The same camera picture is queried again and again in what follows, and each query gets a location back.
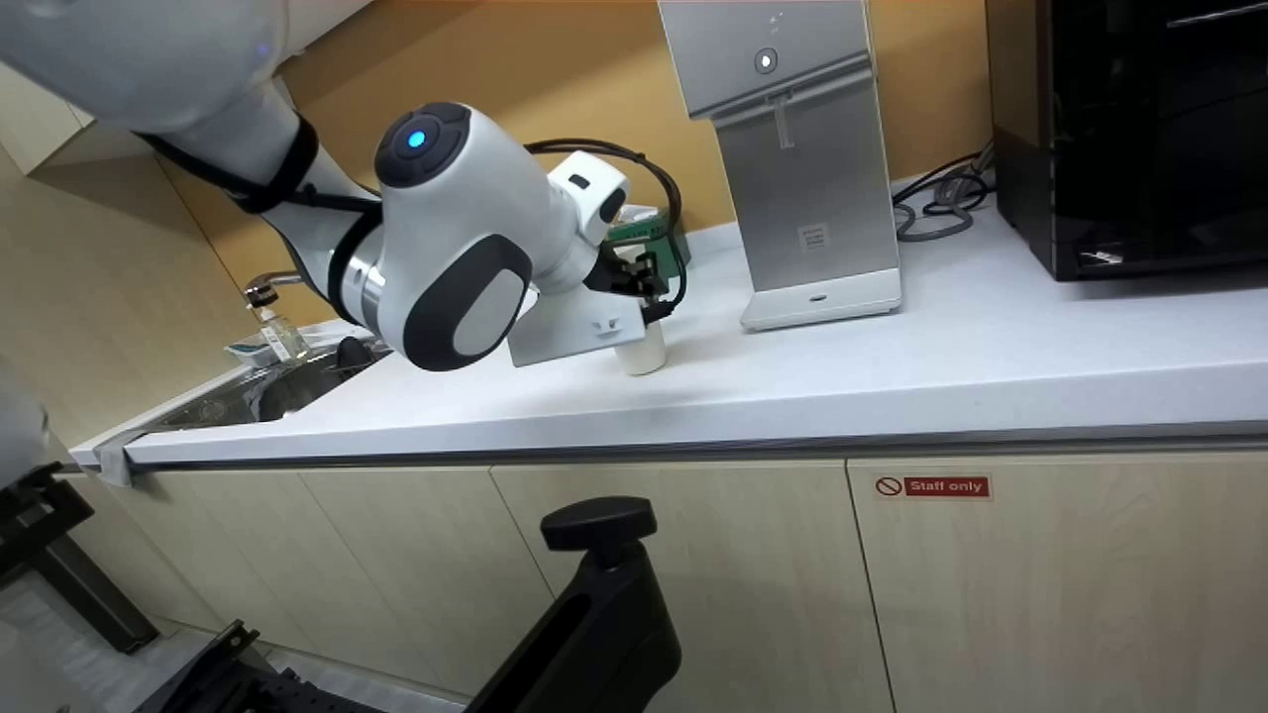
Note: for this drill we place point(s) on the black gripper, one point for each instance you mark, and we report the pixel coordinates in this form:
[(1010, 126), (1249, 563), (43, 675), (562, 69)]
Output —
[(630, 279)]

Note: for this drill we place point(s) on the white paper cup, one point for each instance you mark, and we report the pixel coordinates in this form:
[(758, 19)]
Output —
[(646, 355)]

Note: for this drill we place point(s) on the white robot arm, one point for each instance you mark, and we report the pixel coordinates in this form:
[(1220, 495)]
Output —
[(453, 248)]

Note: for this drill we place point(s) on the silver coffee maker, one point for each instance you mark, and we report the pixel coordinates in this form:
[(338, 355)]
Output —
[(791, 94)]

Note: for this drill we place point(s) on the green tissue box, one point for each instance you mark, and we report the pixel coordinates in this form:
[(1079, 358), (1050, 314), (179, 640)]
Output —
[(652, 240)]

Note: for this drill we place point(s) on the chrome sink faucet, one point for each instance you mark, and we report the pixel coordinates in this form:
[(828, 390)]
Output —
[(274, 330)]

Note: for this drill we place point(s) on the red warning sticker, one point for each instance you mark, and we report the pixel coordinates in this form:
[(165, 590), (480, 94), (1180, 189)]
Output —
[(931, 483)]

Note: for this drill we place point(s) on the stainless steel sink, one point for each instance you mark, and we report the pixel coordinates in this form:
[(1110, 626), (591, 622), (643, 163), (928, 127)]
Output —
[(274, 390)]

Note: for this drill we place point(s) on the black microwave oven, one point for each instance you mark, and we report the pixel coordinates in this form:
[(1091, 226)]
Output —
[(1130, 135)]

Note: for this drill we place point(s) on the beige cabinet door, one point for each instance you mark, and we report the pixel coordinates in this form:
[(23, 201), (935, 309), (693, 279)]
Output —
[(1083, 582)]

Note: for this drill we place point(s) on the black stand left edge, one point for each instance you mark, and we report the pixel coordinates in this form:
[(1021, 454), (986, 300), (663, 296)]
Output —
[(35, 518)]

